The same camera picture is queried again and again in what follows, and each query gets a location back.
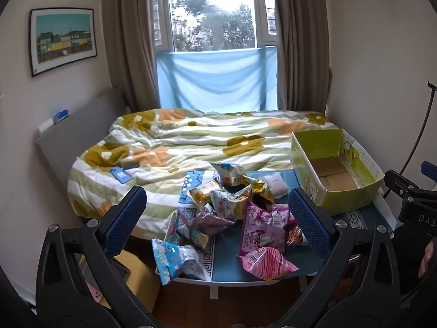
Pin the small blue object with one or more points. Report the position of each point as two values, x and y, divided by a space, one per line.
61 115

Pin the framed picture of houses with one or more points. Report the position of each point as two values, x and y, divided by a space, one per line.
63 39

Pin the floral striped blanket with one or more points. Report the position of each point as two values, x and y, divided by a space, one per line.
191 136

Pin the light blue cloth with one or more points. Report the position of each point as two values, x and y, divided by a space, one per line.
216 78

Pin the large pink snack packet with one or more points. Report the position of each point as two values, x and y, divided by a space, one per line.
261 237

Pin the dark purple snack packet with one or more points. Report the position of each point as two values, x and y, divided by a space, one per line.
208 225

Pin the red brown snack packet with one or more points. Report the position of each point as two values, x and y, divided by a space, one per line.
296 235

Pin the beige curtain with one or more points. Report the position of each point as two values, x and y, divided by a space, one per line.
131 41
300 41

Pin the pink striped snack packet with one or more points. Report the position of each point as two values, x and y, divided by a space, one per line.
266 263

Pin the small black object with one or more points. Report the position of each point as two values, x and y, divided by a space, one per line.
130 166

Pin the light blue snack packet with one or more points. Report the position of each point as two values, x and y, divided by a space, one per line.
174 259

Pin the white blue snack packet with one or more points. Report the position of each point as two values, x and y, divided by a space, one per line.
228 205

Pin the blue card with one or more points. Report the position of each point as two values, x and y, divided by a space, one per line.
118 174

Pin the white pouch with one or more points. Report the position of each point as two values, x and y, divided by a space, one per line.
275 185

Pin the yellow green cardboard box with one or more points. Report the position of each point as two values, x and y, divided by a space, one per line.
309 167

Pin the blue patterned table mat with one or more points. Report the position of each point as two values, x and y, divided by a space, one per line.
225 263

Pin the gold yellow snack packet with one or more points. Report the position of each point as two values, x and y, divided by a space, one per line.
257 188

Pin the white framed window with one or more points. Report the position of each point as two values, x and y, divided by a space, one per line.
213 10

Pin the grey headboard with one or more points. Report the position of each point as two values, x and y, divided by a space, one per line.
78 123

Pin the pink white snack packet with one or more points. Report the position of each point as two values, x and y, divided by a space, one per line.
280 216

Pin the beige orange snack packet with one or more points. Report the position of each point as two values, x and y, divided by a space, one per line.
205 194

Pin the small pink object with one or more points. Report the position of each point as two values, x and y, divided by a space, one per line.
94 292

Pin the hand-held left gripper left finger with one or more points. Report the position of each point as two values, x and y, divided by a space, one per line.
124 222

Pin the person's right hand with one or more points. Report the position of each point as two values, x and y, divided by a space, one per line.
429 261

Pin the small white box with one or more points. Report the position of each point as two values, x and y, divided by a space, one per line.
45 125

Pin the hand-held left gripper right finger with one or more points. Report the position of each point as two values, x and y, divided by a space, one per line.
309 227

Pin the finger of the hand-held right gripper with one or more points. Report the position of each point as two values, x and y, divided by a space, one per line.
429 169
399 181

